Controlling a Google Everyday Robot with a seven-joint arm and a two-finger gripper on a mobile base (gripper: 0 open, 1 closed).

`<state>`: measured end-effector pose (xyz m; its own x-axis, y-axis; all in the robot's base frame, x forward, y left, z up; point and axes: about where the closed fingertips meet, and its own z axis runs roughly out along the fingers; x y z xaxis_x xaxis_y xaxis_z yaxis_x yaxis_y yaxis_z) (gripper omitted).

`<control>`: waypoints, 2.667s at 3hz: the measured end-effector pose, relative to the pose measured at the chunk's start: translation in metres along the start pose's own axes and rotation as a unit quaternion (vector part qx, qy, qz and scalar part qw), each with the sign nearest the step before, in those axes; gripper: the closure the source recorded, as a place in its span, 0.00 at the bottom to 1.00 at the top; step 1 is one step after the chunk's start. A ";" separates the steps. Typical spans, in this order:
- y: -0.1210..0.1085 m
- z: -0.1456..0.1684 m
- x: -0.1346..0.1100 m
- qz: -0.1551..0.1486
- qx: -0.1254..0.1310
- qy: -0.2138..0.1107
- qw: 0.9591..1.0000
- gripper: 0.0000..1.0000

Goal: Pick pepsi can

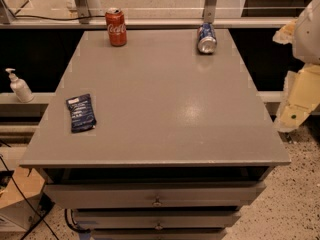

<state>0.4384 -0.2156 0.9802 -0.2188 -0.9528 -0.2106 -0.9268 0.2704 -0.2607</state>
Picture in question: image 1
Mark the right metal frame post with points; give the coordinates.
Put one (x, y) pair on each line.
(209, 11)

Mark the white pump dispenser bottle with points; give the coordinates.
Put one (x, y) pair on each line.
(19, 87)

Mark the grey drawer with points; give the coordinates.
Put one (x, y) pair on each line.
(98, 196)
(164, 234)
(156, 219)

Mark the blue pepsi can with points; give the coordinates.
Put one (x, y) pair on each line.
(207, 41)

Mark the bottom grey drawer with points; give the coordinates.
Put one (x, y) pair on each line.
(164, 234)

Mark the metal frame post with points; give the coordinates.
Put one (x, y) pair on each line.
(209, 11)
(83, 11)

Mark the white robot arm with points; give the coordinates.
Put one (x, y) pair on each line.
(306, 40)

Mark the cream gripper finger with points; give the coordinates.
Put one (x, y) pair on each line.
(285, 34)

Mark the middle grey drawer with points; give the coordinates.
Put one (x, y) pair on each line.
(156, 219)

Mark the cardboard box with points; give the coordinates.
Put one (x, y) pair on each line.
(18, 203)

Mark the left metal frame post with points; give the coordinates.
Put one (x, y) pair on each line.
(83, 11)

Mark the red coca-cola can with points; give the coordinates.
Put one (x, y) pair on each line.
(116, 27)

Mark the dark blue snack packet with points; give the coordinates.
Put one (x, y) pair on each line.
(81, 113)

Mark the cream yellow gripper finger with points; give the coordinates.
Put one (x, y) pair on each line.
(301, 96)

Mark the top grey drawer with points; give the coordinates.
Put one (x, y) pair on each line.
(98, 196)

